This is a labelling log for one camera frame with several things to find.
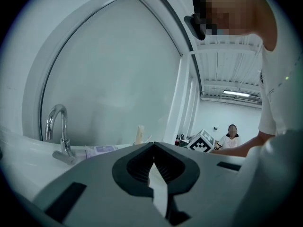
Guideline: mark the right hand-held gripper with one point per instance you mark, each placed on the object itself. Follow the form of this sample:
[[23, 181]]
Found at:
[[201, 144]]

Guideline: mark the black head-mounted camera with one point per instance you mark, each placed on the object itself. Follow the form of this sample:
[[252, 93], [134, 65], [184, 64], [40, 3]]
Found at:
[[195, 28]]

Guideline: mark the ceiling strip light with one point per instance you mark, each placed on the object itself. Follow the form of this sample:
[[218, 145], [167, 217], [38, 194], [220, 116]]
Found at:
[[236, 92]]

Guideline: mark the chrome faucet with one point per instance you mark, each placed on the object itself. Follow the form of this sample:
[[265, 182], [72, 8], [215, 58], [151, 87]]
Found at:
[[63, 136]]

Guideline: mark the person's right forearm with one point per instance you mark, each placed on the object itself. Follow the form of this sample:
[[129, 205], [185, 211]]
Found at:
[[251, 145]]

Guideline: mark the white-framed frosted window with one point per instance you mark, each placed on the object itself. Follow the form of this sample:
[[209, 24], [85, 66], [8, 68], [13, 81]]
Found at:
[[113, 74]]

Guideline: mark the person's head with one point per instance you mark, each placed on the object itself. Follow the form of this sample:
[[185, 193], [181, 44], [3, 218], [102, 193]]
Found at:
[[255, 15]]

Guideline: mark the beige upright tube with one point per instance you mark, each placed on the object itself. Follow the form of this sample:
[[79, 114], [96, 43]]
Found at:
[[140, 135]]

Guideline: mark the white sink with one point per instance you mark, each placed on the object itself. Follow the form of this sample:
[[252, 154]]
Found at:
[[26, 157]]

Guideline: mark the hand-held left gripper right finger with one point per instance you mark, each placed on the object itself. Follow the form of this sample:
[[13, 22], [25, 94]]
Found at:
[[208, 188]]

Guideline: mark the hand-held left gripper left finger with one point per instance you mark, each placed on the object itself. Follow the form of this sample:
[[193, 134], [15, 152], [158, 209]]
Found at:
[[94, 185]]

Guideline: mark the purple-labelled bar of soap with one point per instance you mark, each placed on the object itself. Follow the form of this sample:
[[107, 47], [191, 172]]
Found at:
[[103, 150]]

